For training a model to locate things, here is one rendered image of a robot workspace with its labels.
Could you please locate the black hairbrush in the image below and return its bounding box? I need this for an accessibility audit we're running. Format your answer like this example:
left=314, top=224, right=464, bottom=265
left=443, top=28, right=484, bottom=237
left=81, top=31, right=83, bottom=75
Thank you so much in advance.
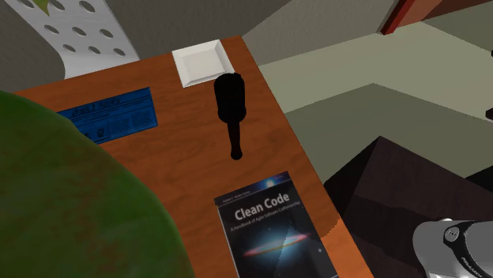
left=213, top=72, right=247, bottom=161

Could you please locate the white square plate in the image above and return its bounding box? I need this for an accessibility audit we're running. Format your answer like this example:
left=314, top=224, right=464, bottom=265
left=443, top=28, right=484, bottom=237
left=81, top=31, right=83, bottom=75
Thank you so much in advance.
left=171, top=39, right=235, bottom=88

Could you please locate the dark galaxy cover book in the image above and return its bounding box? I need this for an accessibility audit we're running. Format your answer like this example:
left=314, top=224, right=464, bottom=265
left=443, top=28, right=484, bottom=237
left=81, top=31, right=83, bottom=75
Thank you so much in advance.
left=213, top=171, right=340, bottom=278

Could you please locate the blue newspaper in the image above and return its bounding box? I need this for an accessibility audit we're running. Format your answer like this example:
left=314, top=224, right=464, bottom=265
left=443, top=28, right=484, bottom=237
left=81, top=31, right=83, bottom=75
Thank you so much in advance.
left=56, top=86, right=159, bottom=145

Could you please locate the large green round object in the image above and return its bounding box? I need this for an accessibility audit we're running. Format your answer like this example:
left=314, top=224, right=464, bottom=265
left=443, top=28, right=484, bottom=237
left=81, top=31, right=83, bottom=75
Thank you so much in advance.
left=0, top=89, right=196, bottom=278

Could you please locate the red-brown wooden furniture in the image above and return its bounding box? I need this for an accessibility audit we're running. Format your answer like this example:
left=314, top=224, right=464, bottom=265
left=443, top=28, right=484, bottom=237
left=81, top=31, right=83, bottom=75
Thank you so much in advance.
left=378, top=0, right=493, bottom=36

